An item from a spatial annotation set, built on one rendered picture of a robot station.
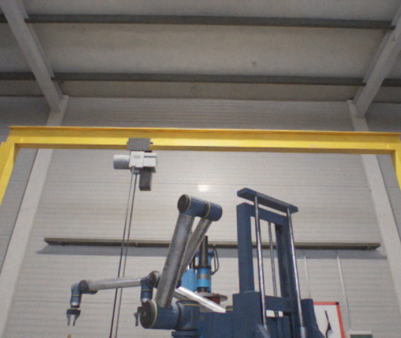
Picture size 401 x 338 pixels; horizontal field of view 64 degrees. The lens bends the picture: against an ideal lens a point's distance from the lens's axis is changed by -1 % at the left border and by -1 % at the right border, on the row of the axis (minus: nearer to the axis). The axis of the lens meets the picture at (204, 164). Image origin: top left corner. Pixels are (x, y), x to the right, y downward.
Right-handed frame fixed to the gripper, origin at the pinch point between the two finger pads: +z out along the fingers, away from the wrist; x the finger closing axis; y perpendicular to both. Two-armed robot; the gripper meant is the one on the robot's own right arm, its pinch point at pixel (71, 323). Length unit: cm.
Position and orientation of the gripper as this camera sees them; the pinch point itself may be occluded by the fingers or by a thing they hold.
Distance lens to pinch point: 382.6
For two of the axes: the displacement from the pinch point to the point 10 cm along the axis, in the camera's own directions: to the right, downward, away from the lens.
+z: -0.1, 8.7, -4.9
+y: -6.6, 3.6, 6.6
